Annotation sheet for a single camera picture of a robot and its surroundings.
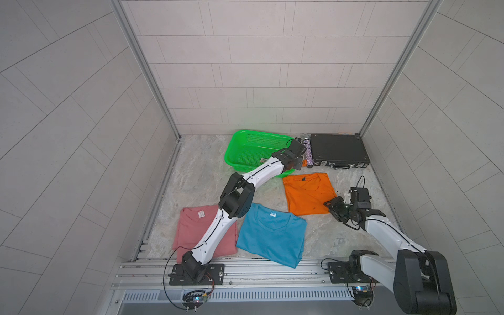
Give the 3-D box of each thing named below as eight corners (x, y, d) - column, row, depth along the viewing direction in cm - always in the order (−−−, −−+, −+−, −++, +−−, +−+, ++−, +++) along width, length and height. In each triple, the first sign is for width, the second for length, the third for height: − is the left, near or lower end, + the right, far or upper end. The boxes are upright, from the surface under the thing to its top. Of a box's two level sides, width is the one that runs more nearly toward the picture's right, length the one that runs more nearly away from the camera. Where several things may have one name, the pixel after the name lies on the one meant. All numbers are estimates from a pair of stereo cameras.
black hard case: (315, 169, 102) (317, 163, 98) (309, 139, 116) (311, 133, 112) (366, 169, 102) (371, 163, 98) (354, 140, 116) (358, 133, 112)
